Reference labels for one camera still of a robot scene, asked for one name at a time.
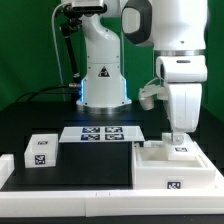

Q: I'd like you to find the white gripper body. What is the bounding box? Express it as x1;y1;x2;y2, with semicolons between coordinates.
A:
156;55;207;132

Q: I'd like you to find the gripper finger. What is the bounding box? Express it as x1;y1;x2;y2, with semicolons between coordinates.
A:
171;132;184;144

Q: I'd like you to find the white cabinet door panel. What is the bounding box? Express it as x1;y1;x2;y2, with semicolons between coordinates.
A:
143;140;164;148
162;133;198;161

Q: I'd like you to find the white cabinet body box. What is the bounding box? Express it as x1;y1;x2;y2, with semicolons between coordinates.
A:
132;143;216;190

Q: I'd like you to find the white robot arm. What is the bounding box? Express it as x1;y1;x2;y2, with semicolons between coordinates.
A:
77;0;208;145

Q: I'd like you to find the white cabinet top block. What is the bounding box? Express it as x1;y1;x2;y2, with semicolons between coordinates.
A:
24;134;58;168

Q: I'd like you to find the white U-shaped obstacle frame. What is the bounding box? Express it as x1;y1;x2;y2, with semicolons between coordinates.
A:
0;154;224;218

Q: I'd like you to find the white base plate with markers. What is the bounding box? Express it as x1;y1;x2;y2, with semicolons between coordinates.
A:
59;126;144;143

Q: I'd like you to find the grey rear camera box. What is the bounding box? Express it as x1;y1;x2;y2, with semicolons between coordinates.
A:
71;0;106;13

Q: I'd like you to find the black cable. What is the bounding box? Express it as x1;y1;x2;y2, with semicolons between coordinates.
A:
15;83;83;103

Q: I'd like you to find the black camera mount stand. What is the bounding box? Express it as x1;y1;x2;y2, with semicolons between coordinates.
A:
60;4;82;83

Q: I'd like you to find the white cable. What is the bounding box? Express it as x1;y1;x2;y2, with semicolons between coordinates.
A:
50;2;73;101

